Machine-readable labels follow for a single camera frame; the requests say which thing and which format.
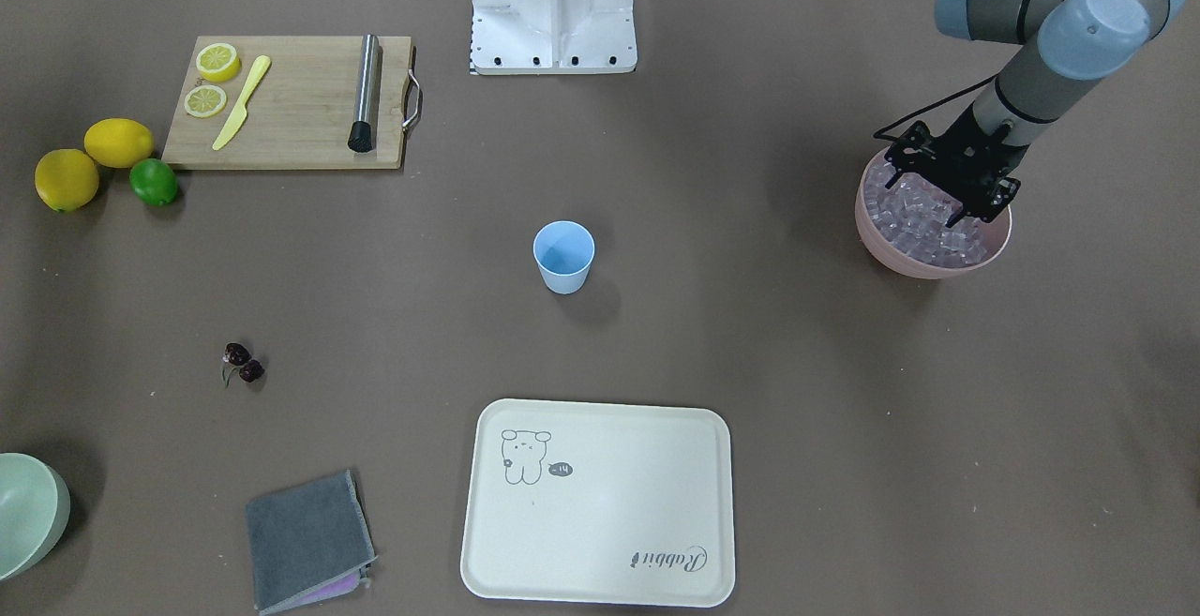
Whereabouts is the grey folded cloth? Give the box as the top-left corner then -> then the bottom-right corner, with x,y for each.
245,468 -> 377,615

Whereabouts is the light blue plastic cup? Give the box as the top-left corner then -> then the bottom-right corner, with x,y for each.
532,221 -> 596,295

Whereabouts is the green lime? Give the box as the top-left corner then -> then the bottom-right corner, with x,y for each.
128,159 -> 180,207

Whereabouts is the yellow lemon near board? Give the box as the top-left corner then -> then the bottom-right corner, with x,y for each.
84,119 -> 155,169

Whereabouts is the lemon slice upper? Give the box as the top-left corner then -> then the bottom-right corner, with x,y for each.
181,83 -> 228,119

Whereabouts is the wooden cutting board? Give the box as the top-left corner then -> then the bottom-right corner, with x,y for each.
162,35 -> 420,171

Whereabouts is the pink bowl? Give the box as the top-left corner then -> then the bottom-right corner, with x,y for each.
854,146 -> 1013,280

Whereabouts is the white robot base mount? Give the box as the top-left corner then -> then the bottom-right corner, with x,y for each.
469,0 -> 638,74

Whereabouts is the clear ice cubes pile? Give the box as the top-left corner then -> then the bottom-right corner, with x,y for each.
863,162 -> 997,269

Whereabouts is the steel muddler black tip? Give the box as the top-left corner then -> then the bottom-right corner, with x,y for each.
347,34 -> 382,154

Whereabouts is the yellow plastic knife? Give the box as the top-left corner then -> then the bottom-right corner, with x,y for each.
211,54 -> 274,151

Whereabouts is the lemon half lower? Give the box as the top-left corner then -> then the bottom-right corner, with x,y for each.
194,42 -> 241,83

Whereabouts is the yellow lemon far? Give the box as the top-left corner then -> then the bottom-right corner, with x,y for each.
35,149 -> 101,213

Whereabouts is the dark cherry with stem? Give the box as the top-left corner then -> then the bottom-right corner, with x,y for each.
222,359 -> 265,388

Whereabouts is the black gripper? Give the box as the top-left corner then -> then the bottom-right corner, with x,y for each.
884,110 -> 1028,227

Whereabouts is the mint green bowl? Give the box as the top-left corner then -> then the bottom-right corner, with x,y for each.
1,453 -> 71,580

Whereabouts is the cream rabbit serving tray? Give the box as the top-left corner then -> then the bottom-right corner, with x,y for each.
460,397 -> 736,608

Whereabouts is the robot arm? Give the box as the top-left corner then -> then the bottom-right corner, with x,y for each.
884,0 -> 1186,228

